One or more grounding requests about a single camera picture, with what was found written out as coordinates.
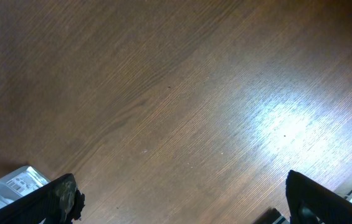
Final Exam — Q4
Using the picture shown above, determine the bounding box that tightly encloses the white labelled robot base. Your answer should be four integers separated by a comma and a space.
0, 166, 50, 208

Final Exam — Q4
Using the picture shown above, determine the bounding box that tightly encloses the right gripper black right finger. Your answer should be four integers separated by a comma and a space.
286, 170, 352, 224

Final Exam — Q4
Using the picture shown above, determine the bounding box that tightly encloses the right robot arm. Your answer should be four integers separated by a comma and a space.
0, 166, 352, 223

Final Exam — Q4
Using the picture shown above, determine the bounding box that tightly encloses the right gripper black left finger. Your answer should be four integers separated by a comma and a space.
0, 174, 85, 224

